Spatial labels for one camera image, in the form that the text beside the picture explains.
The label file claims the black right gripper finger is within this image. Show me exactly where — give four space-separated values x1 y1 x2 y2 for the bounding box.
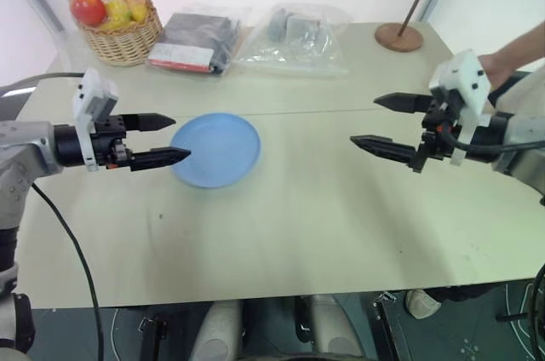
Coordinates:
373 92 434 115
349 135 427 175

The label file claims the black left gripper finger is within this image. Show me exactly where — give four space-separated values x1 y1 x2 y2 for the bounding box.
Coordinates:
124 112 177 133
129 146 192 173

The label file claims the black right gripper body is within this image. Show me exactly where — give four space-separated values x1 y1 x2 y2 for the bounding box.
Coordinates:
419 90 466 162

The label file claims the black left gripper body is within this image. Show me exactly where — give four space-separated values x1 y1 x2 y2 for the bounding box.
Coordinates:
92 116 134 171

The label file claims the blue round plate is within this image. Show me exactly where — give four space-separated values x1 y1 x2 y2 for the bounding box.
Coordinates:
169 112 262 190

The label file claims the yellow green fruit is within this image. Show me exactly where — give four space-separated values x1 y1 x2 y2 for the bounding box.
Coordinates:
128 0 150 24

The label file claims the person's bare hand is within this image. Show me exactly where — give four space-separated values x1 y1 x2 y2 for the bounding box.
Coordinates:
478 53 513 90

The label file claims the round wooden stand base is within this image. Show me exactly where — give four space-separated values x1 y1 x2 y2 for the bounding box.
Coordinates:
374 22 426 53

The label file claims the white and red box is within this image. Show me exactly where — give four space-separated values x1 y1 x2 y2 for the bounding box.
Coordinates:
148 43 215 72

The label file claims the clear bag with black items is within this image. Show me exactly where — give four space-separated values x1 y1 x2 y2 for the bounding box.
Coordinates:
146 4 253 77

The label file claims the clear bag with grey items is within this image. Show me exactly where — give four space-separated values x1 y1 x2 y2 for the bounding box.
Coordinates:
233 3 355 79

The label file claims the grey sponge block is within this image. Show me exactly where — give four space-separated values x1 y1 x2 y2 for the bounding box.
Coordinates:
284 14 330 46

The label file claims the red apple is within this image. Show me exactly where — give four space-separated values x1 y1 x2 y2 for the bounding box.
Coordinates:
70 0 107 28

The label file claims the white shoe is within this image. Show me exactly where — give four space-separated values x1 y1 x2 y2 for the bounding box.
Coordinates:
404 289 442 321

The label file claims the light grey rounded shape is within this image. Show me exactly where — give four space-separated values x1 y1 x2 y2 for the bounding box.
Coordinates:
307 293 368 358
192 300 244 361

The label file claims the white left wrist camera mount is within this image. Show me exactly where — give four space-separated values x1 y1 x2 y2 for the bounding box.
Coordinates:
71 66 120 173

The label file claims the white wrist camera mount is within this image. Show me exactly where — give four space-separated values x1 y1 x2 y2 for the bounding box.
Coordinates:
428 49 492 166
71 66 120 173

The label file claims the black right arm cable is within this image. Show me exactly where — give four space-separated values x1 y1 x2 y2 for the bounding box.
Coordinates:
440 124 545 154

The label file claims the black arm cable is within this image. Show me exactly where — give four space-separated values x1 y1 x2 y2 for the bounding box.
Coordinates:
31 183 105 361
440 124 545 154

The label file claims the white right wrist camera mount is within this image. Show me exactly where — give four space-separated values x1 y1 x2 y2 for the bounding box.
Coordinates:
428 49 492 166

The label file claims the wicker basket with handle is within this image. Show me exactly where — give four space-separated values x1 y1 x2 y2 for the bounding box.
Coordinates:
55 0 164 67

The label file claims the grey left arm cable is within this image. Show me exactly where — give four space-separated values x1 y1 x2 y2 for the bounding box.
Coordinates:
0 72 86 100

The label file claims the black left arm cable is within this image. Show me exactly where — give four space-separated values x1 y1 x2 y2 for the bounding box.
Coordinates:
31 183 105 361

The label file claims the black metal frame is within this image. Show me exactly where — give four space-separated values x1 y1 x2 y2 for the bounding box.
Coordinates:
137 314 168 361
371 291 412 361

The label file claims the thin black cable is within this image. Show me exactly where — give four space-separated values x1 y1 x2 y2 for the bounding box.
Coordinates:
519 262 545 358

